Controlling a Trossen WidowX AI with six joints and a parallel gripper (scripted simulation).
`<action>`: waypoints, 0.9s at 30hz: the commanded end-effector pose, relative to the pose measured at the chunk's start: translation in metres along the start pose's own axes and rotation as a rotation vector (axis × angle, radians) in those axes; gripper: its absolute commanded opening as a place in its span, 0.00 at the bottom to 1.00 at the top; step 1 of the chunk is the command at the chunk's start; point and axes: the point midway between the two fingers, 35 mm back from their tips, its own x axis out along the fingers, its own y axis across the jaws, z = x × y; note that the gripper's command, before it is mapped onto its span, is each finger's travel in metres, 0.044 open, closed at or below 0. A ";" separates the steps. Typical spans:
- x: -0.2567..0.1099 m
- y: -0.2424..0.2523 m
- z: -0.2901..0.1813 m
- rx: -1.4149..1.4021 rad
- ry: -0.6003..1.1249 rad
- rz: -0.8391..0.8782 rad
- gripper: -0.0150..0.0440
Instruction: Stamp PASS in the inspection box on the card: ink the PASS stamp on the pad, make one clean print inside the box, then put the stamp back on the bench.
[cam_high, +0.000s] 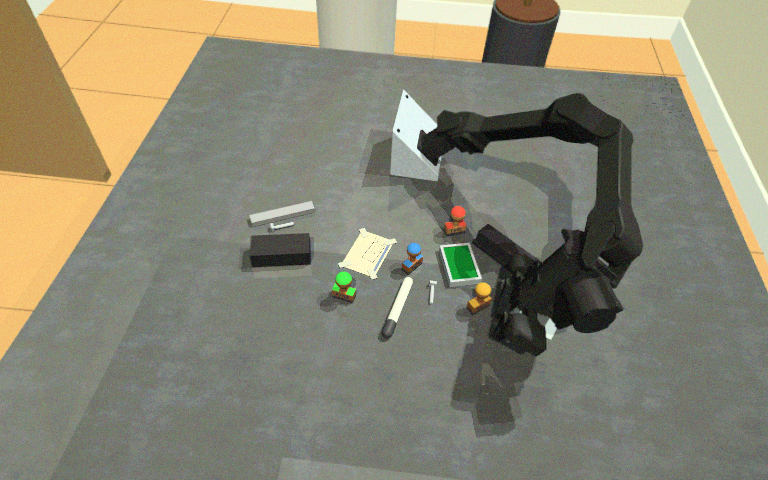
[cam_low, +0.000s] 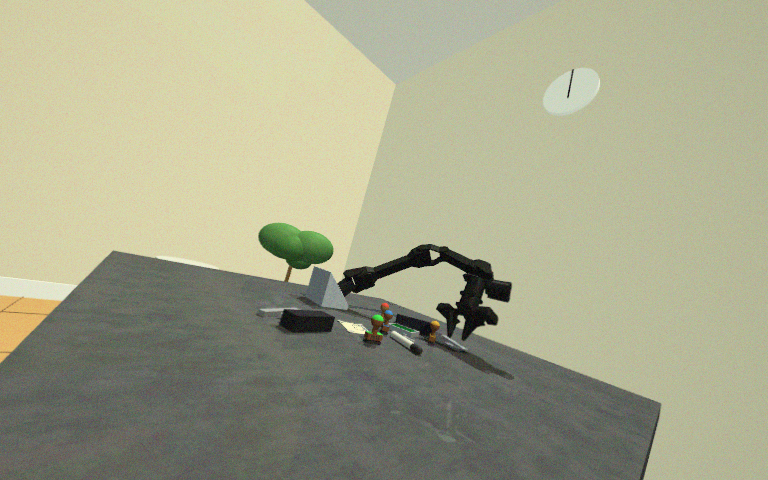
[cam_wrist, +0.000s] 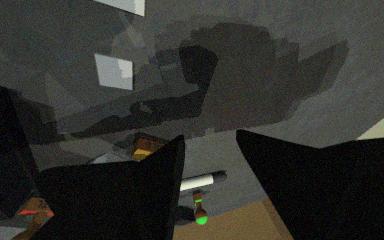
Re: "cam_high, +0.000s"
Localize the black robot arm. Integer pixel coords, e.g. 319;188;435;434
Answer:
417;93;643;333

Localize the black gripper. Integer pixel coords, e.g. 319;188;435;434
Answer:
492;254;564;356

